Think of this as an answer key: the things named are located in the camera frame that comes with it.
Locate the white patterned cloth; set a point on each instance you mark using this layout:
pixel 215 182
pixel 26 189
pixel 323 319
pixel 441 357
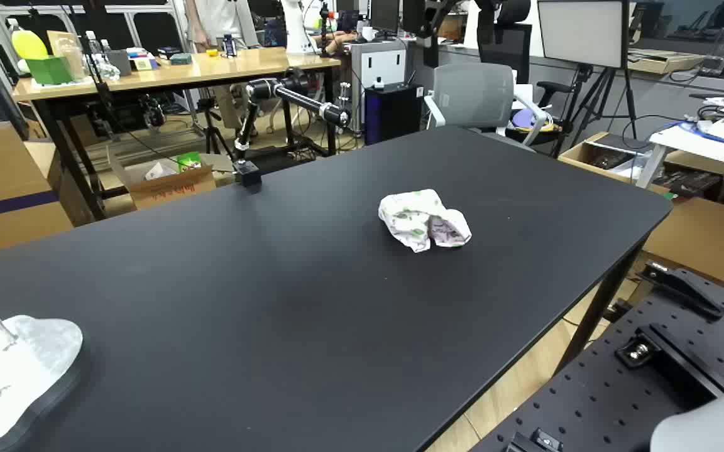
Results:
pixel 418 220

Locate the grey office chair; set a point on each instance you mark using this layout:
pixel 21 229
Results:
pixel 475 96

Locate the open cardboard box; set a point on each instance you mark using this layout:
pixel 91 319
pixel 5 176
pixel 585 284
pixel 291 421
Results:
pixel 162 182

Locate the wooden workbench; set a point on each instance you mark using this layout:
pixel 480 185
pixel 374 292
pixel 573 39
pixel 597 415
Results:
pixel 198 71

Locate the black tripod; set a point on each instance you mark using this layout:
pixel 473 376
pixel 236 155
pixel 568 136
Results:
pixel 600 96

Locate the white projector screen board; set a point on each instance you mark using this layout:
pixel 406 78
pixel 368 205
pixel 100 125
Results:
pixel 583 32

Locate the flat cardboard box on floor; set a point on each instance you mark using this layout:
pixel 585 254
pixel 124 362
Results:
pixel 692 236

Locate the large cardboard box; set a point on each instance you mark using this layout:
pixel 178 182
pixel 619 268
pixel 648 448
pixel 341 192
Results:
pixel 27 207

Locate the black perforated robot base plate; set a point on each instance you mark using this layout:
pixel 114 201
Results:
pixel 662 357

